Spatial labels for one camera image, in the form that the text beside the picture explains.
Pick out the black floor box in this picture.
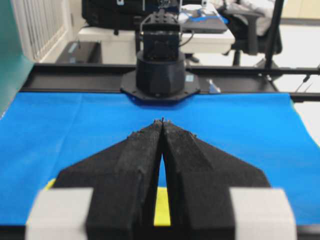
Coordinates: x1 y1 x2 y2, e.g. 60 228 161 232
55 41 103 64

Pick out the blue table cloth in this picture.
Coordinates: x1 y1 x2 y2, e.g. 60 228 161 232
0 92 320 225

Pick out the black office chair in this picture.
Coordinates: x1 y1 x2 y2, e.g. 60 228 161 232
231 15 283 68

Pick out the black equipment case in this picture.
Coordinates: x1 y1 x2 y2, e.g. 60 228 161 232
81 0 181 30

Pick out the yellow towel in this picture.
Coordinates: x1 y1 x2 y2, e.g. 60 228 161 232
52 174 171 232

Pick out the black vertical stand pole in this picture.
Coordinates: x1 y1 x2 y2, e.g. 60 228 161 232
264 0 285 70

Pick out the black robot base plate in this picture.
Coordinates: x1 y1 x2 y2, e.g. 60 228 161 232
120 70 201 103

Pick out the black table rail frame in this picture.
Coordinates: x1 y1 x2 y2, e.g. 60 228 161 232
21 63 320 103

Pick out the green backdrop board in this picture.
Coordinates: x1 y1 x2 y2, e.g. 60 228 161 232
0 0 34 116

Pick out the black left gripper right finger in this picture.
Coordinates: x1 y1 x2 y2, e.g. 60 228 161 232
162 122 298 240

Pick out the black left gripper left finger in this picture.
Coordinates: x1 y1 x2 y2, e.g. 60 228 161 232
25 120 163 240

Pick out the person in white shirt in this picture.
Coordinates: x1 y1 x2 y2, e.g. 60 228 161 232
212 0 276 39

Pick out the white side table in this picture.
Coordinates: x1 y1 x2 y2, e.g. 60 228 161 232
77 9 236 55

